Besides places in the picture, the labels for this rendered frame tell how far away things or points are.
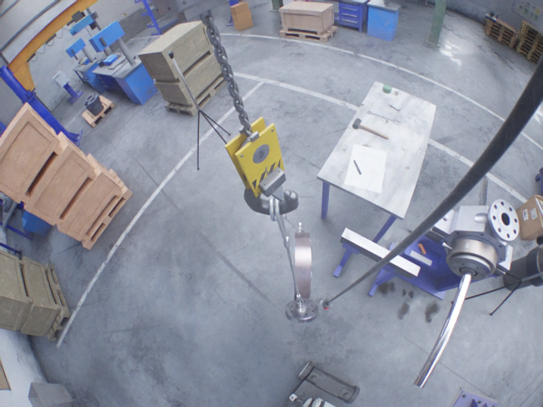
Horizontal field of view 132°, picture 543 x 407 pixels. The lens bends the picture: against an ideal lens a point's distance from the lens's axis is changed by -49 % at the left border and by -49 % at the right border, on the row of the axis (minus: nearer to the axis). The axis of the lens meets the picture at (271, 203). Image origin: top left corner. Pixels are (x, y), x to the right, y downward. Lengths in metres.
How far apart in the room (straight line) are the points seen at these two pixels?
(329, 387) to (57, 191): 3.84
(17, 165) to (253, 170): 3.25
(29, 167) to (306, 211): 3.47
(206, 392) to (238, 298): 1.17
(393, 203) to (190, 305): 2.29
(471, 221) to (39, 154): 4.13
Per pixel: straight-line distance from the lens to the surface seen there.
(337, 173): 1.90
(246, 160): 0.28
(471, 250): 1.57
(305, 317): 1.39
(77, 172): 3.53
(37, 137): 3.32
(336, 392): 2.40
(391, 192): 1.90
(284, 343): 2.48
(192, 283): 2.80
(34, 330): 4.65
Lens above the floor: 2.44
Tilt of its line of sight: 62 degrees down
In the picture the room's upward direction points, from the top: 21 degrees counter-clockwise
